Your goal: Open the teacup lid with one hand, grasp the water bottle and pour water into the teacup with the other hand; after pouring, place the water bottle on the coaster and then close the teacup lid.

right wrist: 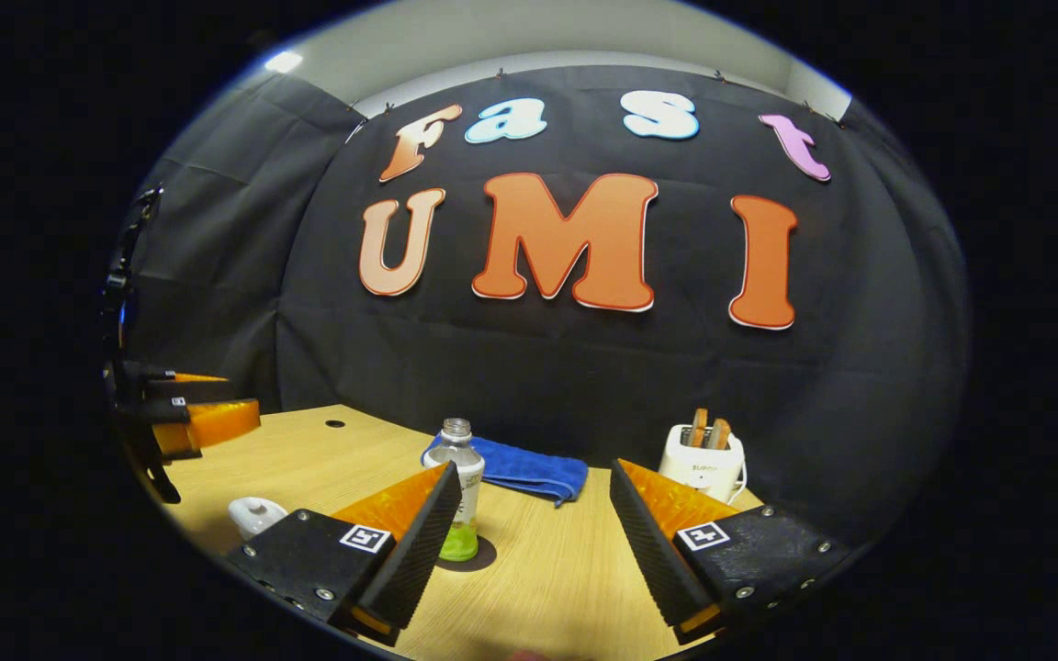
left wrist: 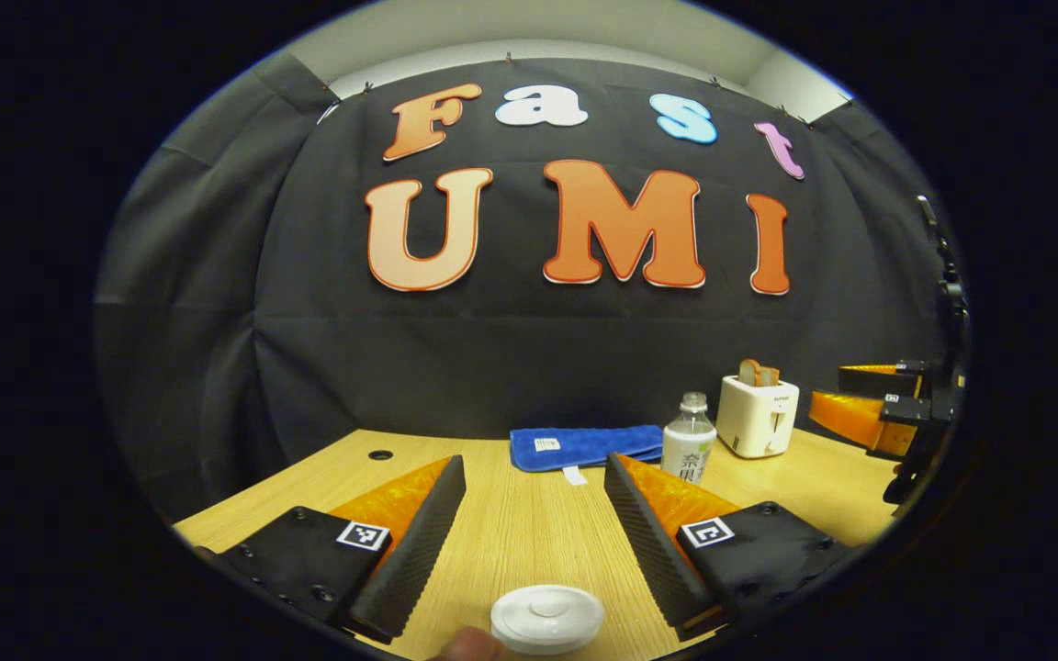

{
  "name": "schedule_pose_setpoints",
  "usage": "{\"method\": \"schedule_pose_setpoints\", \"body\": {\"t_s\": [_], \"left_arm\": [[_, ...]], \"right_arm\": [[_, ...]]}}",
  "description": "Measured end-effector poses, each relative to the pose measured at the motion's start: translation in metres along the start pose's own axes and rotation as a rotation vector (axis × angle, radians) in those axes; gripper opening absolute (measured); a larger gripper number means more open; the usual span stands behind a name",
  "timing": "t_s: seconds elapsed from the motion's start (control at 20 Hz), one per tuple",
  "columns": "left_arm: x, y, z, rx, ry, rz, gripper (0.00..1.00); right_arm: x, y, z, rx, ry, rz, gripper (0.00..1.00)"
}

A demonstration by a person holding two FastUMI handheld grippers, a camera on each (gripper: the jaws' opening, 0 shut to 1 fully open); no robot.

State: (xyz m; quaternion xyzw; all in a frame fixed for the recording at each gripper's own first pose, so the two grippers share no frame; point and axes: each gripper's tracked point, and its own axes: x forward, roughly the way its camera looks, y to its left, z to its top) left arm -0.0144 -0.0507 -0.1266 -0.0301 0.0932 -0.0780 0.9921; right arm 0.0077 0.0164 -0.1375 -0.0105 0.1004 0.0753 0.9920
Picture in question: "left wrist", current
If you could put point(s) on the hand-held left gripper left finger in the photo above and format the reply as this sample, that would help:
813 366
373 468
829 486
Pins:
410 560

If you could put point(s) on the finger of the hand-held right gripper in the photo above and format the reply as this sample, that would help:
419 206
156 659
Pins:
878 378
860 418

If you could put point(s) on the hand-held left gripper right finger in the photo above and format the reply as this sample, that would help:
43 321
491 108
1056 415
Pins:
648 542

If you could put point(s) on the clear water bottle white label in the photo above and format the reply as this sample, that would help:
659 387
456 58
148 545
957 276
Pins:
687 445

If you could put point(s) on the white teacup lid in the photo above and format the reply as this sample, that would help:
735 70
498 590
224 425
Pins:
547 610

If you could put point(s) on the white teacup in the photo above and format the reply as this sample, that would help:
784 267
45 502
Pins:
547 649

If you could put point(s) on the toasted bread slice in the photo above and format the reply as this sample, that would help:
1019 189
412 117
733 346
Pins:
770 376
749 373

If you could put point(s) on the white toaster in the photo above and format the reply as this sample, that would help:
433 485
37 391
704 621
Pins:
754 422

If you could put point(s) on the blue folded towel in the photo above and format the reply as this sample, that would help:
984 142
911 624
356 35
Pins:
584 445

